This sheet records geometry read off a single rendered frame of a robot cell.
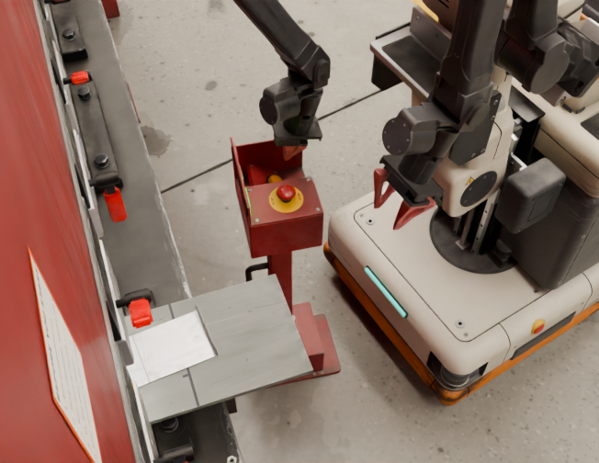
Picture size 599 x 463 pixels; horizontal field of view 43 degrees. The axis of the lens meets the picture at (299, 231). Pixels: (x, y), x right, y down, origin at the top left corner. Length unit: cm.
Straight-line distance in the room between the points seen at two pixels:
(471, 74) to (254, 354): 51
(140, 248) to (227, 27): 194
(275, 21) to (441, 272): 99
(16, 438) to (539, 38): 103
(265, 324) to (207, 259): 131
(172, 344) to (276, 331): 16
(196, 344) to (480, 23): 61
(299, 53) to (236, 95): 153
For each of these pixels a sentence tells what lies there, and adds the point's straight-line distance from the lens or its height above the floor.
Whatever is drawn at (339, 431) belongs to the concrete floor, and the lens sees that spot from 217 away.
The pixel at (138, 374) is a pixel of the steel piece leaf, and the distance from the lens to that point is 115.
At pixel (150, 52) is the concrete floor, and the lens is 317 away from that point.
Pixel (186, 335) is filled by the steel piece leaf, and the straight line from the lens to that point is 117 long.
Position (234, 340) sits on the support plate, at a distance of 116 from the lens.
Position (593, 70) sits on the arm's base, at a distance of 133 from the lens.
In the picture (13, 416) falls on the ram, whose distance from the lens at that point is 26.
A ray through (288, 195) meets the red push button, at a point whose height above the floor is 81.
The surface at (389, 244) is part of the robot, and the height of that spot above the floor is 28.
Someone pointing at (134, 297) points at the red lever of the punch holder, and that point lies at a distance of 90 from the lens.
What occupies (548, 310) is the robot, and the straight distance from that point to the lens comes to 214.
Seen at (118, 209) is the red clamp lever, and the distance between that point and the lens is 109.
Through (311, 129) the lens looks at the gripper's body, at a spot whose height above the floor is 88.
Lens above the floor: 202
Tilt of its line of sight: 54 degrees down
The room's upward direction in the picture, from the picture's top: straight up
